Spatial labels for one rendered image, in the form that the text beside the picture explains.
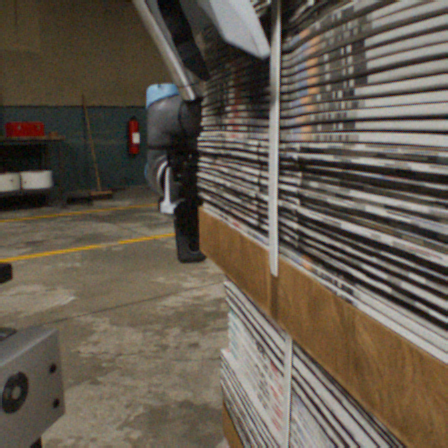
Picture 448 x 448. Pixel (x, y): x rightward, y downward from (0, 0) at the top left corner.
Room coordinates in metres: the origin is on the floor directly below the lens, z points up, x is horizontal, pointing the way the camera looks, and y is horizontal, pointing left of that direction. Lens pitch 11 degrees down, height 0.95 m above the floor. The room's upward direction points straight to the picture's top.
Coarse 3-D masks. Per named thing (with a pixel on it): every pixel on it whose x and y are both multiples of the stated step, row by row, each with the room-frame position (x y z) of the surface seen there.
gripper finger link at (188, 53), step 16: (160, 0) 0.32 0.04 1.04; (176, 0) 0.33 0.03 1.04; (192, 0) 0.34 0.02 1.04; (160, 16) 0.33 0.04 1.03; (176, 16) 0.33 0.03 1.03; (192, 16) 0.34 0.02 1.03; (208, 16) 0.35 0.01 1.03; (176, 32) 0.33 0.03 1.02; (192, 32) 0.35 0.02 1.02; (176, 48) 0.34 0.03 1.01; (192, 48) 0.34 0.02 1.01; (192, 64) 0.34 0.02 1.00; (208, 80) 0.35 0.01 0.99
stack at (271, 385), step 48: (240, 288) 0.42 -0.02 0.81; (240, 336) 0.44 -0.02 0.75; (288, 336) 0.30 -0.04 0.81; (240, 384) 0.41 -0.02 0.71; (288, 384) 0.30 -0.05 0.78; (336, 384) 0.24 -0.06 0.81; (240, 432) 0.43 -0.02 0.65; (288, 432) 0.32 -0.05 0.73; (336, 432) 0.24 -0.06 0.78; (384, 432) 0.20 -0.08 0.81
